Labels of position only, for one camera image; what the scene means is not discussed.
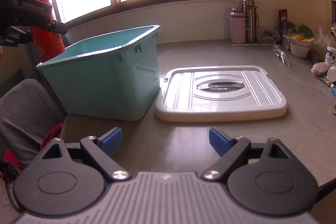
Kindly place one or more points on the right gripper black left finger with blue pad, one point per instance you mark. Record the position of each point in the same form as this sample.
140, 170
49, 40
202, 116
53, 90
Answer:
98, 153

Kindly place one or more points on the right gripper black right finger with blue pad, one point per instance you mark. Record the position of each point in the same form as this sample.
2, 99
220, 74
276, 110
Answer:
233, 154

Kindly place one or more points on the red canister with yellow text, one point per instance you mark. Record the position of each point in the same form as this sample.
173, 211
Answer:
48, 44

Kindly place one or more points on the white bin lid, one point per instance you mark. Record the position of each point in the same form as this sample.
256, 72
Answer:
219, 94

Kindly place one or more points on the green round object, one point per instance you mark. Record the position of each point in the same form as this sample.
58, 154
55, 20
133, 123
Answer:
306, 31

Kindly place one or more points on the teal plastic storage bin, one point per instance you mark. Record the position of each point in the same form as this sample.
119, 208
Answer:
109, 76

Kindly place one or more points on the grey patterned chair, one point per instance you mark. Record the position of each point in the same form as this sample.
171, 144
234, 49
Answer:
28, 115

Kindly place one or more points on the red cloth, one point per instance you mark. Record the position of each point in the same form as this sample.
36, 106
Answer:
9, 157

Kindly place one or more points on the snack wrapper packet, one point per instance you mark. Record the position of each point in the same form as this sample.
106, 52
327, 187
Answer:
281, 55

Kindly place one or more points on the white ribbed bowl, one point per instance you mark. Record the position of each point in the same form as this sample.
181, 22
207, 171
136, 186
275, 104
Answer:
299, 51

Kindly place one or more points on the white lying bottle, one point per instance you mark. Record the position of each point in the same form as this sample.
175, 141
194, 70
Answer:
320, 68

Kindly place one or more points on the steel thermos flask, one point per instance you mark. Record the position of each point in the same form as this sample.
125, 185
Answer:
252, 22

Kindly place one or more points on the pink water bottle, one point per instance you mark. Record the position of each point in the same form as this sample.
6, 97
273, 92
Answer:
237, 25

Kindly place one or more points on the white bottle blue label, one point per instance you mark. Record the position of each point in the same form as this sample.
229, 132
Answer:
330, 55

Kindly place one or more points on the dark red box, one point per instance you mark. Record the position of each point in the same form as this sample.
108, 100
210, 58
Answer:
283, 15

